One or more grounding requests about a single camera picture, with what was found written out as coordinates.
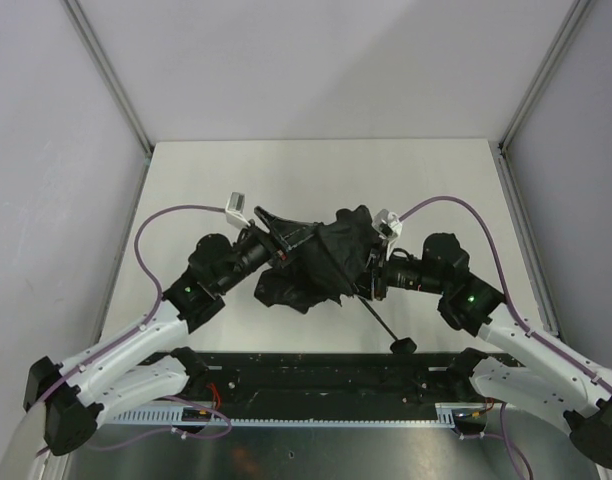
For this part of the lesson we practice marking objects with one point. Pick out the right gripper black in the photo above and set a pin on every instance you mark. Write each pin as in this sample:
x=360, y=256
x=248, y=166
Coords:
x=377, y=273

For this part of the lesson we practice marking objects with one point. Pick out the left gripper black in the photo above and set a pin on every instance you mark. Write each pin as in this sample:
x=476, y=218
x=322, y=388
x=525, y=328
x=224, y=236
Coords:
x=272, y=238

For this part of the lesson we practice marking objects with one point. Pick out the black folding umbrella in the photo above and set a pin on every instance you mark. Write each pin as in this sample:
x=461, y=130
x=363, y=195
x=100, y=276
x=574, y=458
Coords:
x=329, y=266

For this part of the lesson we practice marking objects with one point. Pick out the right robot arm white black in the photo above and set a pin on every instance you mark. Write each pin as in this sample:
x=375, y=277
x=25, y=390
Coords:
x=553, y=381

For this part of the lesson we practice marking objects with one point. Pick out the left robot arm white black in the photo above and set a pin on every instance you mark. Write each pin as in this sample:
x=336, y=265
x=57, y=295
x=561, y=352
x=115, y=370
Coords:
x=147, y=360

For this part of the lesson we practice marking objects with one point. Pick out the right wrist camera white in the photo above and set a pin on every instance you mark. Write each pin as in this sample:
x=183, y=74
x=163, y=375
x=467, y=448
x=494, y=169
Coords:
x=387, y=225

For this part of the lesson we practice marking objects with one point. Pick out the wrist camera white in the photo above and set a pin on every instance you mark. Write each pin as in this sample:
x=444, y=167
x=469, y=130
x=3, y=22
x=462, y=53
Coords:
x=236, y=206
x=387, y=225

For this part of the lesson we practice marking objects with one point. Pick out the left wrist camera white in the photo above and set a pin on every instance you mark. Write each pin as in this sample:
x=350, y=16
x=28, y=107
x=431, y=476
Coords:
x=236, y=206

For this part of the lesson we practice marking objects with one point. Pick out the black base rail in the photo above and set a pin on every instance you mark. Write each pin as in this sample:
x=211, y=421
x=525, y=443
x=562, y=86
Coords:
x=336, y=385

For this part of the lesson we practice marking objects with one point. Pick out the grey cable duct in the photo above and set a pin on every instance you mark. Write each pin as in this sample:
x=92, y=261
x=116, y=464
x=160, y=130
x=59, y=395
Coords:
x=438, y=415

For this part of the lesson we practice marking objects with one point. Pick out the left aluminium corner post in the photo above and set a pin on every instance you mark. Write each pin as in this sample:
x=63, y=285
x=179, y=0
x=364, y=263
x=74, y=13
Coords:
x=102, y=63

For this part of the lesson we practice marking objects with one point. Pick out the aluminium corner post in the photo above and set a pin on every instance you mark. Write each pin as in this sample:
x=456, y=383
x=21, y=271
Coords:
x=102, y=63
x=570, y=27

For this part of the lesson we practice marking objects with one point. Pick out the right aluminium corner post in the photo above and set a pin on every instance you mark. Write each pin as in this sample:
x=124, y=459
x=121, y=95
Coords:
x=570, y=27

